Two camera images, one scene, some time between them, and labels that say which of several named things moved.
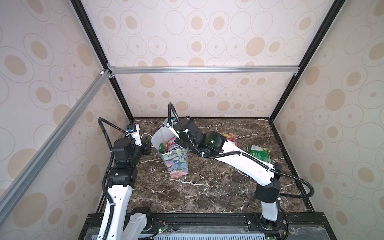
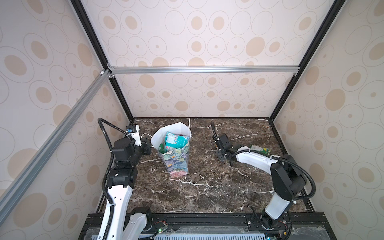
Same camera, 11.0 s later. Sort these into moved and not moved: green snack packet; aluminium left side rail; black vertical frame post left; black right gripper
Moved: black right gripper
Not moved: black vertical frame post left; green snack packet; aluminium left side rail
